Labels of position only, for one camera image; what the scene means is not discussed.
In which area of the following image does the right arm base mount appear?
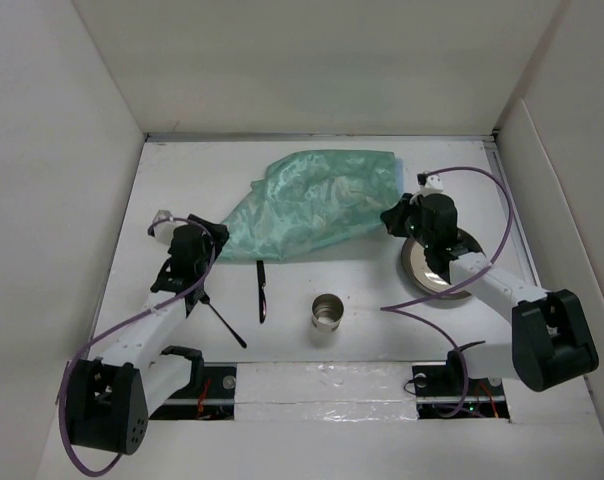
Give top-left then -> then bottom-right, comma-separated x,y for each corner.
404,362 -> 510,420

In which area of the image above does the dark metal fork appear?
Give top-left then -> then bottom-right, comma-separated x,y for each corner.
201,294 -> 248,349

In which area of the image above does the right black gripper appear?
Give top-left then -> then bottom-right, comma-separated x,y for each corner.
382,192 -> 434,249

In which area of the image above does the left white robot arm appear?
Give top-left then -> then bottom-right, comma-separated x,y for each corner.
61,215 -> 229,455

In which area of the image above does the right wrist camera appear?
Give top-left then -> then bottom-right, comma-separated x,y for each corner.
417,172 -> 444,196

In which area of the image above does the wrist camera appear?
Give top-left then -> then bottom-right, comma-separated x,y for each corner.
417,172 -> 444,196
147,210 -> 179,246

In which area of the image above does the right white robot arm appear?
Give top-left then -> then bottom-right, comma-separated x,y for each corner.
380,193 -> 599,392

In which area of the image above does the stainless steel cup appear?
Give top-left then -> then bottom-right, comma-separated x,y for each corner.
309,293 -> 345,348

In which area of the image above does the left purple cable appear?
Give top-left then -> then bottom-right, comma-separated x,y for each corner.
56,215 -> 218,476

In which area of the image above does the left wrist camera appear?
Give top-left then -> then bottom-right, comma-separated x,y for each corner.
147,210 -> 179,246

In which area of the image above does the green patterned cloth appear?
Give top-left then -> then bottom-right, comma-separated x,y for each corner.
220,149 -> 404,262

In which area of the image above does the stainless steel plate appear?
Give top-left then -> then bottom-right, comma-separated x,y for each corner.
400,229 -> 484,300

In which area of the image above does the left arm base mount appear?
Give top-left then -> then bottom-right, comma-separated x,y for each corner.
150,364 -> 237,421

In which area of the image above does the black table knife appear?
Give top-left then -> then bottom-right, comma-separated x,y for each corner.
256,260 -> 267,324

